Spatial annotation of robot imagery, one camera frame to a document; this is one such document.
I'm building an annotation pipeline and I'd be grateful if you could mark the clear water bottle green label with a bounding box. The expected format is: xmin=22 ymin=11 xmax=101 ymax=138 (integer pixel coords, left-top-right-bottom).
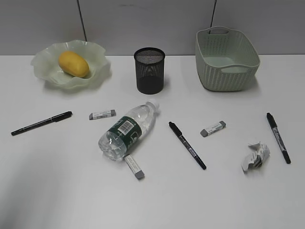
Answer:
xmin=98 ymin=99 xmax=160 ymax=161

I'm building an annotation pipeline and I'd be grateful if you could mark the yellow mango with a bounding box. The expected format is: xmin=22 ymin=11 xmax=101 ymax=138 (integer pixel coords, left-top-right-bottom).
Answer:
xmin=58 ymin=51 xmax=90 ymax=78

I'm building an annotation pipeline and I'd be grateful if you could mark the thin black pen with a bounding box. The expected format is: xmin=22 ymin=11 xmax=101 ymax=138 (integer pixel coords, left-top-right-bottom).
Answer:
xmin=11 ymin=111 xmax=72 ymax=136

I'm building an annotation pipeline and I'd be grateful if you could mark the white waste paper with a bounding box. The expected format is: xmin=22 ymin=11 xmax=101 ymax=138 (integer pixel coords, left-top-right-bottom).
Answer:
xmin=241 ymin=142 xmax=270 ymax=173

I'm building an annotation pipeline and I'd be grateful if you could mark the black marker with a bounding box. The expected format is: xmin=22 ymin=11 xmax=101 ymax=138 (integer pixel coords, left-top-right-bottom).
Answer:
xmin=266 ymin=113 xmax=291 ymax=164
xmin=169 ymin=122 xmax=207 ymax=170

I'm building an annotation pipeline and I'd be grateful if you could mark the grey eraser near plate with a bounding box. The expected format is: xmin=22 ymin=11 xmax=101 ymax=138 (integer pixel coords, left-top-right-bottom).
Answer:
xmin=89 ymin=109 xmax=116 ymax=120

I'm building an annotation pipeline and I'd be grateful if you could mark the black mesh pen holder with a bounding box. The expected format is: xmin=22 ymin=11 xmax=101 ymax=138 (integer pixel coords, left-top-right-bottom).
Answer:
xmin=134 ymin=47 xmax=165 ymax=94

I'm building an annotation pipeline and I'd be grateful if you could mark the grey eraser right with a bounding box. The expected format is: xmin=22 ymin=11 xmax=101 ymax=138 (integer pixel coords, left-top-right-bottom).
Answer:
xmin=200 ymin=121 xmax=226 ymax=137

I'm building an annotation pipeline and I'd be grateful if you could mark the grey eraser front centre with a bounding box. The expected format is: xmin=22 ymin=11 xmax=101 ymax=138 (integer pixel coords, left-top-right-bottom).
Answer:
xmin=124 ymin=155 xmax=145 ymax=180

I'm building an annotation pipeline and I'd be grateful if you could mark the pale green woven basket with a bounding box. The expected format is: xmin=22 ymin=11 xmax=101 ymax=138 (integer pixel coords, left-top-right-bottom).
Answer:
xmin=195 ymin=26 xmax=260 ymax=92

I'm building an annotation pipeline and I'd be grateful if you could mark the pale green wavy plate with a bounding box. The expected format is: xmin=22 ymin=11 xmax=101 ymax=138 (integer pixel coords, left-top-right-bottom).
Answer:
xmin=30 ymin=40 xmax=110 ymax=89

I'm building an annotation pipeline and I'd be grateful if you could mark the black wall cable right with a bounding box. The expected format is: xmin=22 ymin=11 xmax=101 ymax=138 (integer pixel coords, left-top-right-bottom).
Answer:
xmin=208 ymin=0 xmax=218 ymax=34

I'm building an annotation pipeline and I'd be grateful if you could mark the black wall cable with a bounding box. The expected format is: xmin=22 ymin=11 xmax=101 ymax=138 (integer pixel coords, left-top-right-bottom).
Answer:
xmin=208 ymin=0 xmax=218 ymax=34
xmin=76 ymin=0 xmax=88 ymax=42

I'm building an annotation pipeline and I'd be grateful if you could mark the black wall cable left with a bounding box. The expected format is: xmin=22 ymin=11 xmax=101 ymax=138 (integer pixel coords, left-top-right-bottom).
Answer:
xmin=76 ymin=0 xmax=88 ymax=42

